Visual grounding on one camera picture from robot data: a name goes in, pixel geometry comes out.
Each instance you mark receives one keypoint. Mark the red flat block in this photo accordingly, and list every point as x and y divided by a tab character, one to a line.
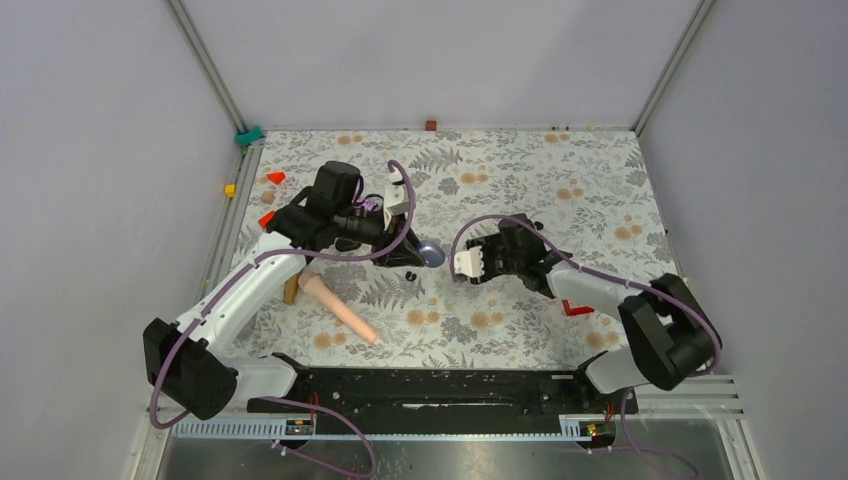
266	219

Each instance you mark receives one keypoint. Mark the red toy block box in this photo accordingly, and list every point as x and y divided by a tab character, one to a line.
573	310

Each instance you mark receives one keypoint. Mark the gold microphone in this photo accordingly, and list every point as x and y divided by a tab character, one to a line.
290	290

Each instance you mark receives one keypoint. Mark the teal block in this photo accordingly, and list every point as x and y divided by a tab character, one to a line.
248	137

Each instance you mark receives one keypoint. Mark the purple glitter microphone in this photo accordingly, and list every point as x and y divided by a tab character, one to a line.
369	204

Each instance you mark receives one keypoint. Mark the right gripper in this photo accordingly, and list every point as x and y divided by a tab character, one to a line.
484	245

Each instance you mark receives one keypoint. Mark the floral table mat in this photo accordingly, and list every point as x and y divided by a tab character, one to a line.
591	191

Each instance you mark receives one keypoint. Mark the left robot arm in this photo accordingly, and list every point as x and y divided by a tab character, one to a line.
186	360

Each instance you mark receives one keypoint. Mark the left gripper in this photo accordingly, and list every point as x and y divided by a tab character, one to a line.
404	252

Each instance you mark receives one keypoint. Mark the pink microphone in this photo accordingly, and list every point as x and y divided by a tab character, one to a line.
313	285

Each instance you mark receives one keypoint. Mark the red triangle block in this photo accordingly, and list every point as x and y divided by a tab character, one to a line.
276	177

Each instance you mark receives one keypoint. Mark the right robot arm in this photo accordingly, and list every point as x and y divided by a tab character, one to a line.
669	336

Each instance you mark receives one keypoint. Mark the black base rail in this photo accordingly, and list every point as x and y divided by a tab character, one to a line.
444	402

